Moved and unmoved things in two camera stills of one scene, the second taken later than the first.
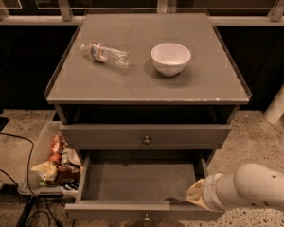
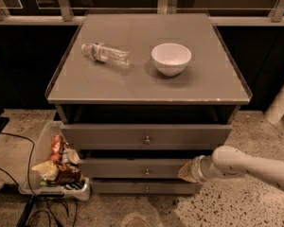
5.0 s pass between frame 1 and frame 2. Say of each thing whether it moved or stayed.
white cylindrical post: stayed
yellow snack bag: stayed
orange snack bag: stayed
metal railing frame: stayed
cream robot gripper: moved
